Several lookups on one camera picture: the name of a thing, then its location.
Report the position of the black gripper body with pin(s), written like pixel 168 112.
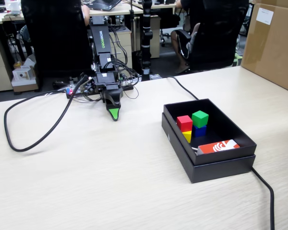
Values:
pixel 106 81

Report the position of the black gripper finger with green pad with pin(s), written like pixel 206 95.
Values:
pixel 114 99
pixel 114 114

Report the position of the red wooden cube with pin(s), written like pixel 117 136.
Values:
pixel 184 122

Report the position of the yellow wooden cube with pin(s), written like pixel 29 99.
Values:
pixel 187 137

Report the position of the green wooden cube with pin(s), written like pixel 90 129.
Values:
pixel 199 118

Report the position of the blue wooden cube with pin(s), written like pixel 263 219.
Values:
pixel 199 131

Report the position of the robot base board with LEDs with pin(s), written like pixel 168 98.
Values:
pixel 72 95

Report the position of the bare forearm of person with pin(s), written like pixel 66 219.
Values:
pixel 85 13

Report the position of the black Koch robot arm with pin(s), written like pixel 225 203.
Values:
pixel 99 38

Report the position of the seated person in black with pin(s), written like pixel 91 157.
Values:
pixel 180 40

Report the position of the black cardboard box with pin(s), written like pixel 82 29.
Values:
pixel 230 134

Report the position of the black box lid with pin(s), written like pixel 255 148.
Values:
pixel 220 171

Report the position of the large brown cardboard box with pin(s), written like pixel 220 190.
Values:
pixel 273 48

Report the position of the black pole with white bands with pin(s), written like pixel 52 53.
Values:
pixel 146 48

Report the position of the narrow beige cabinet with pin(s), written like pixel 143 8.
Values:
pixel 155 36

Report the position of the black office chair tall back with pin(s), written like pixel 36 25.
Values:
pixel 55 36

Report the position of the beige office desk with laptop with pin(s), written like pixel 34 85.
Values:
pixel 124 10

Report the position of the black laptop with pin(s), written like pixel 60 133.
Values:
pixel 103 4

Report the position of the flat white carton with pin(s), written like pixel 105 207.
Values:
pixel 24 85

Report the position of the white carton with picture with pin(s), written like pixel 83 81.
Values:
pixel 24 73

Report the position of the wide beige drawer cabinet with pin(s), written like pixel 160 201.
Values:
pixel 0 72

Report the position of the red packet with white print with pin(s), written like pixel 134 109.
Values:
pixel 218 146

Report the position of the black mesh office chair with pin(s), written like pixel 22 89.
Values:
pixel 218 36

